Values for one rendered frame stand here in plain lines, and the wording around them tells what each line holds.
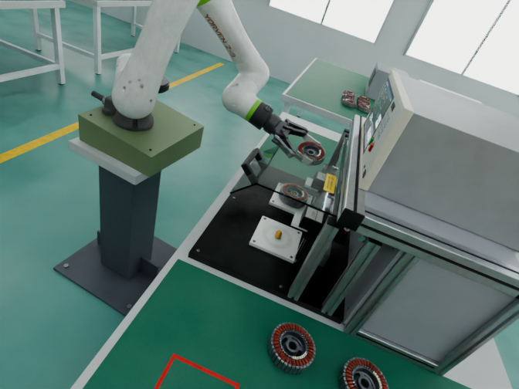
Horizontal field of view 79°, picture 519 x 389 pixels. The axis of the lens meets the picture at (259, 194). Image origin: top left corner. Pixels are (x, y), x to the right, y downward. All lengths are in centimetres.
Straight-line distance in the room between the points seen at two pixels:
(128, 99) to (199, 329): 68
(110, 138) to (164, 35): 47
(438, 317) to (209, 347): 55
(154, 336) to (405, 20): 526
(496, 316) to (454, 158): 37
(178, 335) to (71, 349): 90
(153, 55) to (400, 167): 72
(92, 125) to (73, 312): 87
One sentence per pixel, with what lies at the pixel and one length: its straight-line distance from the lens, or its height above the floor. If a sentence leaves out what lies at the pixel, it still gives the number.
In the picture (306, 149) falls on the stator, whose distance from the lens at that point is 126.
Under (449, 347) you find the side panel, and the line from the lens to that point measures 101.
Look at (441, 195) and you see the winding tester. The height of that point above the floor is 117.
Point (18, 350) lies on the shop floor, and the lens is 171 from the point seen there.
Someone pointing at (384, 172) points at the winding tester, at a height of 117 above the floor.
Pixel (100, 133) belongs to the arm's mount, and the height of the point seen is 82.
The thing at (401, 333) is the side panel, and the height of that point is 82.
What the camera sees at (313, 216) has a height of 92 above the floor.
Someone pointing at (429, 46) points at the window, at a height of 119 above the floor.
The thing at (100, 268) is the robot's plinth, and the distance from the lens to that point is 187.
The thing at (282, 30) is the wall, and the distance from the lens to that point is 567.
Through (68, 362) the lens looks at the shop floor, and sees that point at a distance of 164.
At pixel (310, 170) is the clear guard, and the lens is 87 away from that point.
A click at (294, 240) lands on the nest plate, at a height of 78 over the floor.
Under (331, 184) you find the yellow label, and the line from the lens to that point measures 85.
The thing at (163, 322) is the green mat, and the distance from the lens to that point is 83.
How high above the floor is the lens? 147
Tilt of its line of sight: 35 degrees down
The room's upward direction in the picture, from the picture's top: 19 degrees clockwise
